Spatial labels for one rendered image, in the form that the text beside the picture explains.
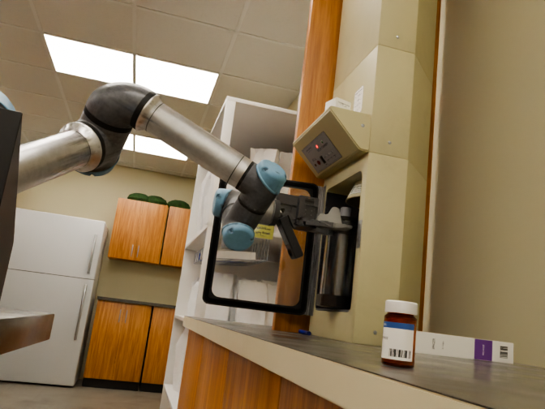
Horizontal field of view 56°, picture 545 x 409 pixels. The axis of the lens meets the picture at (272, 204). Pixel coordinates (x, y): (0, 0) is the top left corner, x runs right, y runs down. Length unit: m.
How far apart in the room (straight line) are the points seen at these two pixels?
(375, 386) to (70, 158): 0.86
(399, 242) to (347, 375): 0.83
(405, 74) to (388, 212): 0.38
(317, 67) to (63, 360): 4.88
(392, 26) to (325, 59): 0.38
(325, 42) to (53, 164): 1.06
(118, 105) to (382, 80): 0.67
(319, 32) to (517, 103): 0.68
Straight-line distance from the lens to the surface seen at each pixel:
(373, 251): 1.28
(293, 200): 1.35
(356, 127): 1.33
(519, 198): 1.51
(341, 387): 0.53
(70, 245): 6.10
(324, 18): 1.88
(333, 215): 1.35
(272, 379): 0.87
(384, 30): 1.48
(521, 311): 1.46
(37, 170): 1.09
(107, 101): 1.21
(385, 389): 0.45
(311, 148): 1.51
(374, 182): 1.31
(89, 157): 1.21
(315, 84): 1.76
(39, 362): 6.13
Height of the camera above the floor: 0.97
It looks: 12 degrees up
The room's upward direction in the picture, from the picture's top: 7 degrees clockwise
